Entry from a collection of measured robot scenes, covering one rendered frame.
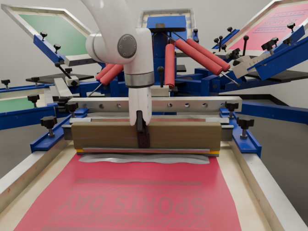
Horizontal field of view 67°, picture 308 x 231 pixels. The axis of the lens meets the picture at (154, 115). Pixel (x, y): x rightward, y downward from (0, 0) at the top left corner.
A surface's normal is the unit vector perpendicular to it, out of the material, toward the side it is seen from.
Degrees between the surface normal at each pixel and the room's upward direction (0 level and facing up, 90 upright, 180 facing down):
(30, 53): 90
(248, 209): 0
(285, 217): 0
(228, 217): 0
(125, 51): 96
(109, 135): 91
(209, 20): 90
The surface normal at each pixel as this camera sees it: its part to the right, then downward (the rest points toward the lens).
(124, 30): 0.62, 0.20
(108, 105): -0.08, 0.32
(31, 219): -0.03, -0.95
